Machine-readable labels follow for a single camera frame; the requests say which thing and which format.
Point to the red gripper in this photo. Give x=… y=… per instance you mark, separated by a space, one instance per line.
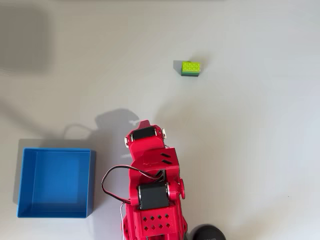
x=145 y=145

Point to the green lego brick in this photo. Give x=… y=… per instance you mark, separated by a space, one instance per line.
x=191 y=67

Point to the red robot arm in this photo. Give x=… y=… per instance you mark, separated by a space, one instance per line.
x=155 y=220

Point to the blue box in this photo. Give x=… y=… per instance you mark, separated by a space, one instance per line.
x=55 y=182

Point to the black round base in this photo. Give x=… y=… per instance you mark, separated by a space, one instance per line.
x=208 y=233

